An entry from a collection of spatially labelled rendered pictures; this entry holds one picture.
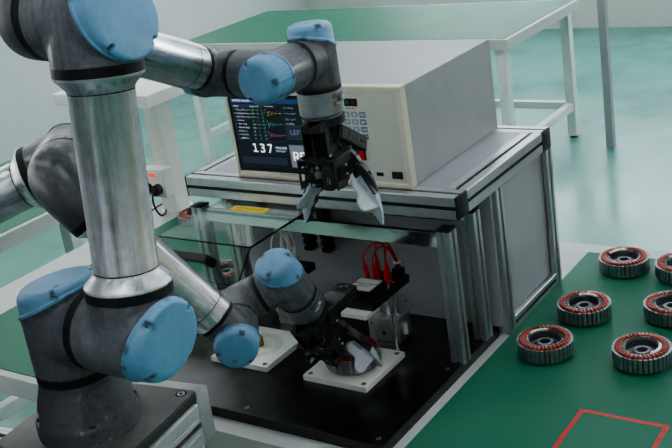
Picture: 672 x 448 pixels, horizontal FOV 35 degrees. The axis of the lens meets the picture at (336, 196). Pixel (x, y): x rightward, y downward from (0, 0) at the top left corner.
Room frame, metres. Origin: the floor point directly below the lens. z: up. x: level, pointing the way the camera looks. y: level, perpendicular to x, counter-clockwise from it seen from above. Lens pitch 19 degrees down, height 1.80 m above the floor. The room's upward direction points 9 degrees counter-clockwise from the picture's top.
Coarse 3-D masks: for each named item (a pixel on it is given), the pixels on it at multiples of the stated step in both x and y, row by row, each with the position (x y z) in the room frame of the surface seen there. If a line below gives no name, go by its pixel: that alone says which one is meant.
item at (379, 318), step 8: (376, 312) 2.02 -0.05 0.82; (384, 312) 2.01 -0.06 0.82; (400, 312) 2.00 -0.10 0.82; (408, 312) 2.00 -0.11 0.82; (368, 320) 2.01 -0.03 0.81; (376, 320) 2.00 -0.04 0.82; (384, 320) 1.98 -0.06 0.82; (400, 320) 1.97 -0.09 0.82; (408, 320) 2.00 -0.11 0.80; (376, 328) 2.00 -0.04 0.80; (384, 328) 1.99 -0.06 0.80; (392, 328) 1.97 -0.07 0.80; (400, 328) 1.97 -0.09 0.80; (408, 328) 1.99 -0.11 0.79; (376, 336) 2.00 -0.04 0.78; (384, 336) 1.99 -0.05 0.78; (392, 336) 1.98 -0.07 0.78; (400, 336) 1.97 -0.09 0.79
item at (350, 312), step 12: (408, 276) 2.02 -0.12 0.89; (360, 288) 1.94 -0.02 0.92; (372, 288) 1.93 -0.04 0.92; (384, 288) 1.95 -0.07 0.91; (396, 288) 1.98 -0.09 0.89; (360, 300) 1.92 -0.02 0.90; (372, 300) 1.91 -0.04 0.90; (384, 300) 1.94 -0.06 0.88; (396, 300) 1.99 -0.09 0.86; (348, 312) 1.92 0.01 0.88; (360, 312) 1.91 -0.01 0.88; (372, 312) 1.91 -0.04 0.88; (396, 312) 1.99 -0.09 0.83
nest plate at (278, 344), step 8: (264, 328) 2.11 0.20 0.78; (272, 328) 2.11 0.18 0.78; (264, 336) 2.07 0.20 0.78; (272, 336) 2.07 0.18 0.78; (280, 336) 2.06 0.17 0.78; (288, 336) 2.06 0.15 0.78; (264, 344) 2.04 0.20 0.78; (272, 344) 2.03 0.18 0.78; (280, 344) 2.02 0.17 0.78; (288, 344) 2.02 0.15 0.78; (296, 344) 2.02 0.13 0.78; (264, 352) 2.00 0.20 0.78; (272, 352) 1.99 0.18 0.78; (280, 352) 1.99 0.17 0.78; (288, 352) 1.99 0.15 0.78; (216, 360) 2.01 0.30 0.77; (256, 360) 1.97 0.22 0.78; (264, 360) 1.96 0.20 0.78; (272, 360) 1.96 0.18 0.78; (280, 360) 1.97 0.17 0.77; (248, 368) 1.96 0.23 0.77; (256, 368) 1.95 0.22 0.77; (264, 368) 1.93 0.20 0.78
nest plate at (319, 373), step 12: (384, 348) 1.93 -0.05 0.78; (384, 360) 1.88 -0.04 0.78; (396, 360) 1.88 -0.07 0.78; (312, 372) 1.88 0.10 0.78; (324, 372) 1.87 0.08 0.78; (372, 372) 1.84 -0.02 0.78; (384, 372) 1.84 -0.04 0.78; (336, 384) 1.83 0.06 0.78; (348, 384) 1.81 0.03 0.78; (360, 384) 1.80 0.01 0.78; (372, 384) 1.81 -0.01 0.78
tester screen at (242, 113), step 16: (240, 112) 2.17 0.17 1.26; (256, 112) 2.14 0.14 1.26; (272, 112) 2.12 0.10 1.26; (288, 112) 2.09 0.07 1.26; (240, 128) 2.17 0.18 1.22; (256, 128) 2.15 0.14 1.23; (272, 128) 2.12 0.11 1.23; (240, 144) 2.18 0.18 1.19; (288, 144) 2.10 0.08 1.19; (288, 160) 2.10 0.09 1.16
